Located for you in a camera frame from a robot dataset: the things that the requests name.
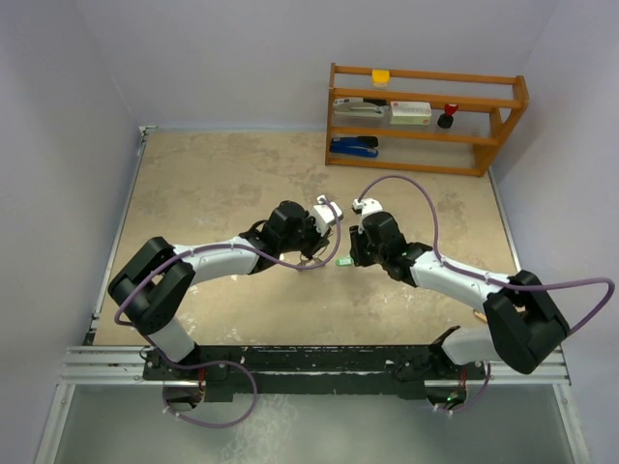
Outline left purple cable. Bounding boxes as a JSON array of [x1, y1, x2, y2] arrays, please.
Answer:
[[113, 200, 342, 326]]

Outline yellow cap container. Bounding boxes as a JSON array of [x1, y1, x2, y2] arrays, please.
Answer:
[[370, 70, 391, 88]]

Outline metal keyring with keys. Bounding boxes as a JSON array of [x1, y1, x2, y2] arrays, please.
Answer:
[[298, 253, 323, 269]]

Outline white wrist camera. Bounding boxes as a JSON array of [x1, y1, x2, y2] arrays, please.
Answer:
[[309, 195, 343, 237], [351, 198, 383, 218]]

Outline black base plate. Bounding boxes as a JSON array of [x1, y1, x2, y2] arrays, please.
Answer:
[[142, 344, 486, 402]]

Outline black red bottle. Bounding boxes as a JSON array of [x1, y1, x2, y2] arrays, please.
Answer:
[[436, 103, 458, 130]]

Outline white red box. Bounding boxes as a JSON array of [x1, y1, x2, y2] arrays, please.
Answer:
[[390, 101, 432, 126]]

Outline green key tag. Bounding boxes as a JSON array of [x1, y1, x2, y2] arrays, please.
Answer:
[[336, 256, 354, 267]]

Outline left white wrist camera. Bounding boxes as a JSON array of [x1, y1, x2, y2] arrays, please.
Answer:
[[309, 195, 343, 237]]

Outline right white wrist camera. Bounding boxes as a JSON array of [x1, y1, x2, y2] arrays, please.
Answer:
[[351, 198, 383, 218]]

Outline wooden shelf rack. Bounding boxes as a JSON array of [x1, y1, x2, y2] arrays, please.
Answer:
[[325, 64, 530, 177]]

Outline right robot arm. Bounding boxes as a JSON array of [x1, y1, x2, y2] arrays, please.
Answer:
[[349, 212, 570, 378]]

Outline blue stapler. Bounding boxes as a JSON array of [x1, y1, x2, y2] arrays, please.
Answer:
[[329, 136, 379, 159]]

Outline grey stapler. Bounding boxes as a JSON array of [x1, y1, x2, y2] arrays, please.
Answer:
[[332, 97, 387, 119]]

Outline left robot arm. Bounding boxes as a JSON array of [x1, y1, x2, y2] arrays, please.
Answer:
[[107, 196, 343, 379]]

